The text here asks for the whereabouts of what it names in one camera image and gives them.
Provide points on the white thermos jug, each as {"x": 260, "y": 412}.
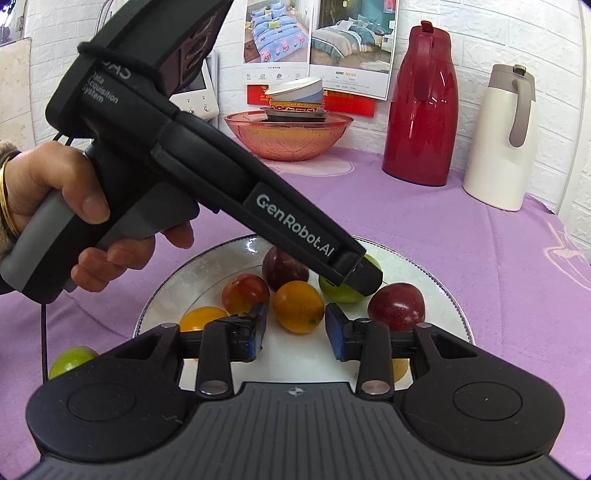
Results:
{"x": 496, "y": 152}

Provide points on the dark red plum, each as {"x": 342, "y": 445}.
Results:
{"x": 396, "y": 307}
{"x": 282, "y": 272}

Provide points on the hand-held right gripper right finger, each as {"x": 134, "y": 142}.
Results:
{"x": 334, "y": 333}

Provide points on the red thermos jug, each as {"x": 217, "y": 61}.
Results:
{"x": 420, "y": 115}

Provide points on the blue bedding wall poster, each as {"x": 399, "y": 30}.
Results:
{"x": 277, "y": 37}

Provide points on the person's left hand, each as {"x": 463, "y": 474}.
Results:
{"x": 41, "y": 175}

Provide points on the pink glass bowl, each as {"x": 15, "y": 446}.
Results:
{"x": 286, "y": 141}

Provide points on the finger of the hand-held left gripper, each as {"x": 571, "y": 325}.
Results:
{"x": 367, "y": 277}

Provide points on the orange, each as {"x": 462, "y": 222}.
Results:
{"x": 298, "y": 307}
{"x": 201, "y": 318}

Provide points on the purple tablecloth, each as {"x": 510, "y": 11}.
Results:
{"x": 461, "y": 277}

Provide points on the teal bedroom wall poster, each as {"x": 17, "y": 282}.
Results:
{"x": 351, "y": 46}

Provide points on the brown kiwi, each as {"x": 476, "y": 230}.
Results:
{"x": 400, "y": 370}

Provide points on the person's left forearm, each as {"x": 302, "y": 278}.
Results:
{"x": 3, "y": 258}

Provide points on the red wall poster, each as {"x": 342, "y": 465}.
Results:
{"x": 355, "y": 108}

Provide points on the stacked small bowls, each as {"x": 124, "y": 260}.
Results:
{"x": 295, "y": 92}

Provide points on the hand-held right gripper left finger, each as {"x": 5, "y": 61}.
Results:
{"x": 256, "y": 333}

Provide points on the large green apple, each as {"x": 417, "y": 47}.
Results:
{"x": 71, "y": 361}

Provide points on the stack of patterned bowls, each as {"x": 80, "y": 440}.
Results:
{"x": 293, "y": 115}

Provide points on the white plate with blue rim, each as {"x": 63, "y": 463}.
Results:
{"x": 194, "y": 281}

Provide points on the red orange plum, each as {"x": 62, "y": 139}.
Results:
{"x": 244, "y": 293}

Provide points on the white water dispenser with screen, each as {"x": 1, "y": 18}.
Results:
{"x": 198, "y": 97}

